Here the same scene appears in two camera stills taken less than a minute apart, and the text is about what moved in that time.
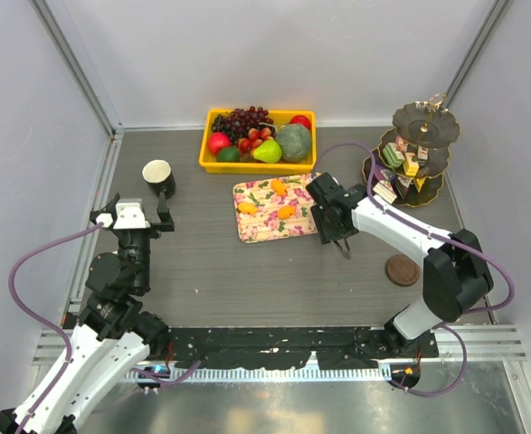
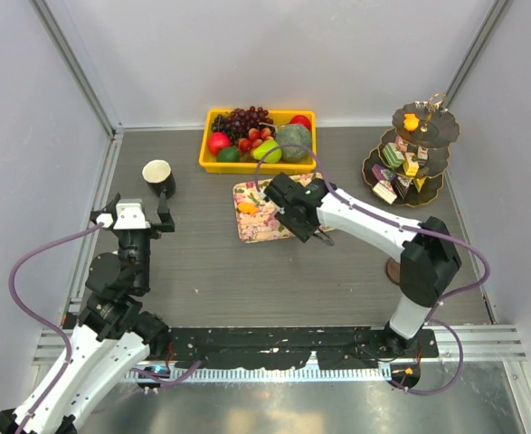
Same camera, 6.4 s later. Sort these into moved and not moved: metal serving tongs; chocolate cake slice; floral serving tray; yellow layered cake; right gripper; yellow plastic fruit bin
Moved: right gripper; metal serving tongs
Not moved: yellow layered cake; chocolate cake slice; yellow plastic fruit bin; floral serving tray
